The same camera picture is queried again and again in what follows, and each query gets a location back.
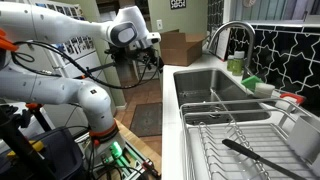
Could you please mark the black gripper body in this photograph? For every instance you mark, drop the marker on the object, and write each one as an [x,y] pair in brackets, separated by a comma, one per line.
[148,58]

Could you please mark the silver spoon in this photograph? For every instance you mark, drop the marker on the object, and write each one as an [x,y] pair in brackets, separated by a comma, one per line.
[218,99]

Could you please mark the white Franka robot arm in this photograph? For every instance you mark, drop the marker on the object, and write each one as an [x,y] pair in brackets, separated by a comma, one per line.
[50,23]

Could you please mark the stainless steel sink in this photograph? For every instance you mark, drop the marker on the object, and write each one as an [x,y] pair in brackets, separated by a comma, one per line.
[200,83]

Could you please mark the brown cardboard box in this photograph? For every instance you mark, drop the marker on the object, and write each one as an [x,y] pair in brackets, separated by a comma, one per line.
[180,48]

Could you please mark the white refrigerator with photos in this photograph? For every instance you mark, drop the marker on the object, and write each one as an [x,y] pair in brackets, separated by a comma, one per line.
[90,61]

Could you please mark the dark floor mat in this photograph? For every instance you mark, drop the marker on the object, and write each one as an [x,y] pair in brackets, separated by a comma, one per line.
[146,119]

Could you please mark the framed patterned picture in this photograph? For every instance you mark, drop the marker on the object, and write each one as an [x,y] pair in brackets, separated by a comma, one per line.
[177,4]

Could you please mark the white paper card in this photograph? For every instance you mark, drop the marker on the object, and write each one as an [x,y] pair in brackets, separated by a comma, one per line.
[222,43]

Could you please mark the short green soap bottle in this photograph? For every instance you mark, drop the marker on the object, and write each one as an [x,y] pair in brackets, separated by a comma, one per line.
[230,63]

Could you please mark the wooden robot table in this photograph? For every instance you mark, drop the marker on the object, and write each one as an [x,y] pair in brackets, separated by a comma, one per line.
[140,145]

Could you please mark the tall green soap bottle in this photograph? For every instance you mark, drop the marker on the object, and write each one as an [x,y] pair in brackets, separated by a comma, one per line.
[238,63]

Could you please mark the brushed steel faucet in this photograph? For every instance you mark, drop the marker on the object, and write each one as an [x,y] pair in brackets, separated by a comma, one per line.
[233,24]

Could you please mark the green plastic part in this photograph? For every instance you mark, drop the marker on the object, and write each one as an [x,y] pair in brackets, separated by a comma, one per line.
[118,153]

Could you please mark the green sponge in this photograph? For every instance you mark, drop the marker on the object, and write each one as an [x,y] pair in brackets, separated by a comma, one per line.
[250,82]

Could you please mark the white sponge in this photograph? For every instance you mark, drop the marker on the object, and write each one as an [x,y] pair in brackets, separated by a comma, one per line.
[265,90]

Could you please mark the black storage bin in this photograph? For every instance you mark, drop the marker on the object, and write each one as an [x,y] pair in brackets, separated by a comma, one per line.
[63,153]

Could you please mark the kitchen window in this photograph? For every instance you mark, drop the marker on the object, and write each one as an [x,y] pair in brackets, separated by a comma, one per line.
[266,10]

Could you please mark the black spatula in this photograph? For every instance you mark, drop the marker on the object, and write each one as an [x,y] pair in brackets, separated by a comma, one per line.
[246,151]

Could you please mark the orange clamp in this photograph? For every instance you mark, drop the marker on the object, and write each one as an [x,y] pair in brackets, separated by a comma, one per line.
[6,41]

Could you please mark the white and red brush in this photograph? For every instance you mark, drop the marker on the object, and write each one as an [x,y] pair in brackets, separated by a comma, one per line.
[290,100]

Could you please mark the white wall outlet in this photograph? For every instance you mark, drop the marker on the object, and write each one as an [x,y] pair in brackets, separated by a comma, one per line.
[159,24]

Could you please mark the black camera tripod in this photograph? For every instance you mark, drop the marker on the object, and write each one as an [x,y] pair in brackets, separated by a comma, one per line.
[16,143]

